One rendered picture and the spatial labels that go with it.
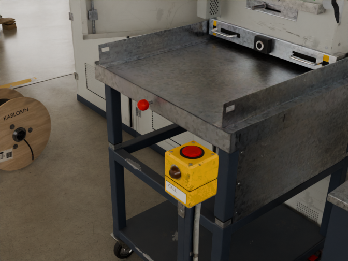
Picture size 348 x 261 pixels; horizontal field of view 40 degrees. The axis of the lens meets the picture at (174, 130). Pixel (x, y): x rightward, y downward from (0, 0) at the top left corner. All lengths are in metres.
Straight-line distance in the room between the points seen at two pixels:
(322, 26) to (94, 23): 0.83
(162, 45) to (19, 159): 1.22
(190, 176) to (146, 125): 1.77
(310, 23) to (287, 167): 0.44
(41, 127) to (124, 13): 1.00
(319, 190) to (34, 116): 1.48
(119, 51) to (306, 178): 0.73
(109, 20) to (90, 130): 1.21
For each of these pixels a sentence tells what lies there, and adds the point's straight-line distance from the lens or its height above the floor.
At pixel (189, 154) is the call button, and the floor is 0.91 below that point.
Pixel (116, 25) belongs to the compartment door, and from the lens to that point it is 1.87.
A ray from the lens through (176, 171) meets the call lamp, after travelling 0.93.
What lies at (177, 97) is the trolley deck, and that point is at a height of 0.85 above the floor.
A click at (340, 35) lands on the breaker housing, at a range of 1.51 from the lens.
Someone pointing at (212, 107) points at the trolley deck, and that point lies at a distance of 1.26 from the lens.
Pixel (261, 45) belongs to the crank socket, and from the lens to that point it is 1.61.
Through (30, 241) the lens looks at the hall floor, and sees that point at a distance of 2.17.
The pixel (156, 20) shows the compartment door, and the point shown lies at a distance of 1.91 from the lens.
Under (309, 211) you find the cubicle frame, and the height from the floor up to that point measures 0.20.
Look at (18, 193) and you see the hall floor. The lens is 2.47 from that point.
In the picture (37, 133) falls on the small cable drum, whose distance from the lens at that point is 2.64.
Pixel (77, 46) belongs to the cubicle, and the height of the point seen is 0.42.
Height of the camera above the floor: 1.39
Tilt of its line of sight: 28 degrees down
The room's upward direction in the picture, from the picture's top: 1 degrees clockwise
